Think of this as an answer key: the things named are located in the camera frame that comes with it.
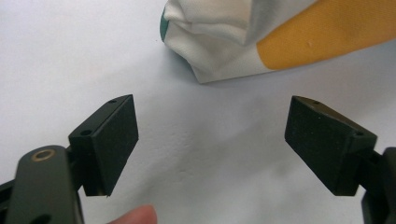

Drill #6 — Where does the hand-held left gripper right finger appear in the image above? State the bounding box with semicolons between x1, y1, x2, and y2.
284;94;378;197

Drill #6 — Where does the white and yellow cloth garment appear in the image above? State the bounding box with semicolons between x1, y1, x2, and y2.
159;0;396;85

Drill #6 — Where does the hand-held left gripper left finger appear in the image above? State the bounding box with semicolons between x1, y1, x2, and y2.
67;93;140;198

